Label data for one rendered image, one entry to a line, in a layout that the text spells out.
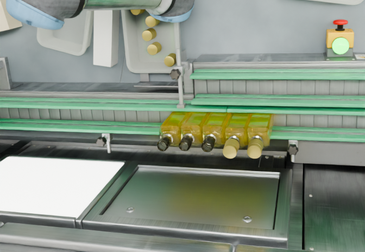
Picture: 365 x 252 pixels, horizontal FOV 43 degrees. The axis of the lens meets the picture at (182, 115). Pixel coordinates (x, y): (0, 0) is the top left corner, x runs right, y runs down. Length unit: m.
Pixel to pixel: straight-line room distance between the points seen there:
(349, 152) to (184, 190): 0.49
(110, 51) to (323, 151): 0.72
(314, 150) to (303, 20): 0.38
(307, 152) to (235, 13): 0.46
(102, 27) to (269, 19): 0.52
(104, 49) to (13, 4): 0.59
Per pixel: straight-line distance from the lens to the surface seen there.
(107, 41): 1.49
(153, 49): 1.44
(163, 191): 1.21
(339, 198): 1.26
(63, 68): 1.65
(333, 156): 1.40
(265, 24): 1.42
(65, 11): 0.98
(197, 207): 1.12
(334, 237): 1.10
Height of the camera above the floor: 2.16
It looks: 66 degrees down
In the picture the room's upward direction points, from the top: 143 degrees counter-clockwise
